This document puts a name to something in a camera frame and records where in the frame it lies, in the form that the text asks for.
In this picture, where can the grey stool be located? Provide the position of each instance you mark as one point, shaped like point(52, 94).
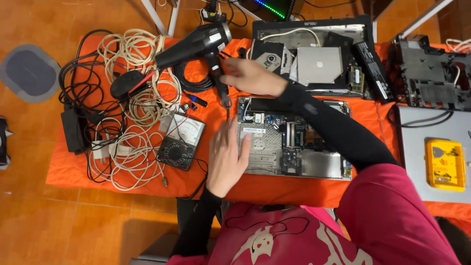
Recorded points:
point(158, 250)

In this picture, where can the black hair dryer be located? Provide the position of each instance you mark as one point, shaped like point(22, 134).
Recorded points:
point(195, 46)

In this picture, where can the black power strip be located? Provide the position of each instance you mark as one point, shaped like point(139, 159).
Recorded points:
point(213, 15)

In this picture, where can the person's left hand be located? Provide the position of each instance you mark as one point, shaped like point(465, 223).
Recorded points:
point(224, 162)

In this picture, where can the person's right hand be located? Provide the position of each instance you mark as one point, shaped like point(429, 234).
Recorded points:
point(257, 79)

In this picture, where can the orange cloth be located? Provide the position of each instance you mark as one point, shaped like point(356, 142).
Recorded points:
point(220, 184)

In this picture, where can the black analog multimeter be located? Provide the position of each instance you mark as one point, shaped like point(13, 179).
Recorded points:
point(180, 147)

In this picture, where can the white metal frame legs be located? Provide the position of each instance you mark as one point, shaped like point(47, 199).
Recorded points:
point(162, 18)

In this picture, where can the black power adapter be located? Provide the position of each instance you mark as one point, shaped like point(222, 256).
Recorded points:
point(73, 130)

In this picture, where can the person's right fingers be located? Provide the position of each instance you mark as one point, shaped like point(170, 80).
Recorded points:
point(230, 73)

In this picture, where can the grey floor mat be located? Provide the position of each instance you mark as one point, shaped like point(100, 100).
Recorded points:
point(29, 73)

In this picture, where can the silver optical drive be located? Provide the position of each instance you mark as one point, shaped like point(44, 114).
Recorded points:
point(318, 66)

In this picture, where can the black and blue usb stick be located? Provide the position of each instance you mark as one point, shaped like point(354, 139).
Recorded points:
point(197, 99)

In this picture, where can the black laptop chassis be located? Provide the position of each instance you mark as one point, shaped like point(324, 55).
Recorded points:
point(342, 31)

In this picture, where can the black oval device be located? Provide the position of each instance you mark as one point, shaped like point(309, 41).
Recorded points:
point(125, 86)

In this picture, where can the person's pink printed shirt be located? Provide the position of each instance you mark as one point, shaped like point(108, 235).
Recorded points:
point(368, 228)

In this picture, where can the yellow bit case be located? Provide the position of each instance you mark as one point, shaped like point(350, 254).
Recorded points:
point(446, 165)

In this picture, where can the black and white object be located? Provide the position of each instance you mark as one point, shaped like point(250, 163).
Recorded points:
point(4, 143)

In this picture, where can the white plug charger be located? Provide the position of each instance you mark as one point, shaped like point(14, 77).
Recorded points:
point(100, 151)

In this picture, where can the black stripped laptop frame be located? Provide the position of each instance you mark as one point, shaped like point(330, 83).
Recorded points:
point(430, 73)

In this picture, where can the red probe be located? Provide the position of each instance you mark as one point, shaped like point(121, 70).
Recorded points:
point(141, 81)

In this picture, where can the open silver laptop base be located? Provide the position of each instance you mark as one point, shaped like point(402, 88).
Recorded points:
point(294, 154)

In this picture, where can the black device with led strip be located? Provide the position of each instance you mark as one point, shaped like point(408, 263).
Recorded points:
point(276, 7)

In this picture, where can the white metal frame bar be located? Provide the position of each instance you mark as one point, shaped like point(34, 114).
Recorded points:
point(423, 16)

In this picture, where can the green memory module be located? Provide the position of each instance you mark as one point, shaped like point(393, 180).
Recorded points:
point(356, 79)

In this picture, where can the open black optical drive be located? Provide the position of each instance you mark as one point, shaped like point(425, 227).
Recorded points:
point(268, 55)

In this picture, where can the black laptop battery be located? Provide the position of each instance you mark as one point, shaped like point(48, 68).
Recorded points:
point(373, 71)

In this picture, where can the closed silver laptop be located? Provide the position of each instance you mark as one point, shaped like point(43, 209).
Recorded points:
point(415, 165)

